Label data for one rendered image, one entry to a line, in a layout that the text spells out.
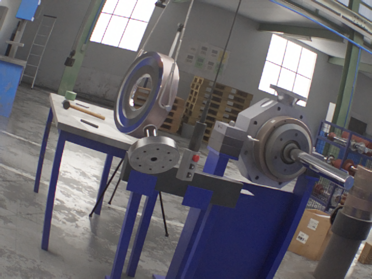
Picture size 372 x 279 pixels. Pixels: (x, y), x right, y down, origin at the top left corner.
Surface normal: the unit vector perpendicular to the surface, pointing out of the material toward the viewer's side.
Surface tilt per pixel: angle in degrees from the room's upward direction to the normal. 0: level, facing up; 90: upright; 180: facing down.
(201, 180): 90
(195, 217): 90
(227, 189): 90
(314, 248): 90
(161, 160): 131
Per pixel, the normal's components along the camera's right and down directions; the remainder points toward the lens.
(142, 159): 0.14, 0.79
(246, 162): 0.29, 0.18
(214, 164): -0.91, -0.26
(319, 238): -0.73, -0.17
